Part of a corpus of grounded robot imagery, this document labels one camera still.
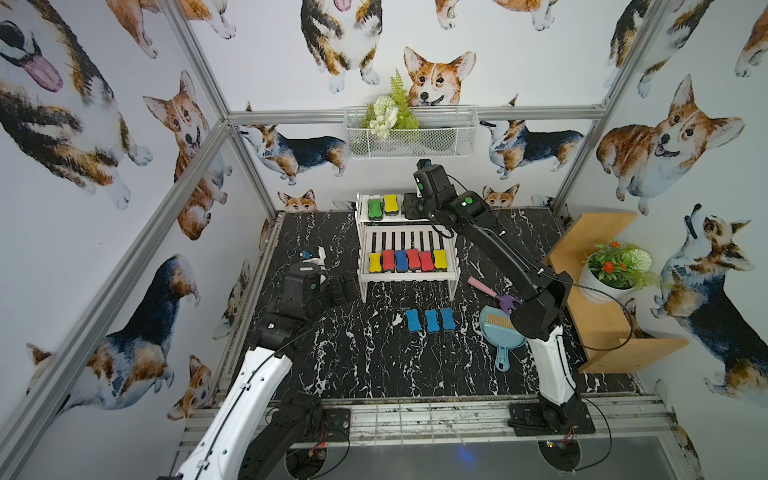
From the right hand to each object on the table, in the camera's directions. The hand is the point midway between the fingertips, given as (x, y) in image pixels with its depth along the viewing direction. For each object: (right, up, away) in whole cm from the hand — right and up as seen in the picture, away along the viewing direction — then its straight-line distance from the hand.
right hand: (421, 191), depth 83 cm
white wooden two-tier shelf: (-8, -17, +12) cm, 22 cm away
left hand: (-21, -21, -8) cm, 31 cm away
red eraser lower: (-9, -19, +7) cm, 23 cm away
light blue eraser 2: (+4, -38, +8) cm, 39 cm away
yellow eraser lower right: (+6, -19, +6) cm, 21 cm away
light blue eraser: (-2, -38, +8) cm, 39 cm away
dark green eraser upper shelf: (-13, -5, 0) cm, 14 cm away
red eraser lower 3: (+2, -21, +6) cm, 21 cm away
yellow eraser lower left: (-13, -20, +6) cm, 25 cm away
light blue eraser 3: (+9, -37, +8) cm, 39 cm away
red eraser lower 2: (-2, -20, +7) cm, 21 cm away
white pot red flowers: (+50, -21, -6) cm, 54 cm away
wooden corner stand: (+51, -39, 0) cm, 64 cm away
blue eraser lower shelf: (-5, -20, +6) cm, 22 cm away
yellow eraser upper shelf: (-8, -3, +1) cm, 9 cm away
